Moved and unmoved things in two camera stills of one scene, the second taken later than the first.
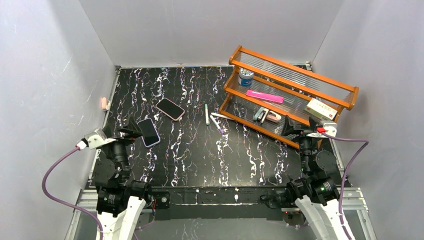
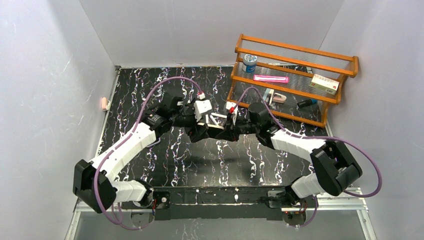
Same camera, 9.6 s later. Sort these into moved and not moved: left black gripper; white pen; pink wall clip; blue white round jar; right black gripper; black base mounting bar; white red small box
Moved: blue white round jar; left black gripper; right black gripper; white red small box
Not moved: white pen; black base mounting bar; pink wall clip
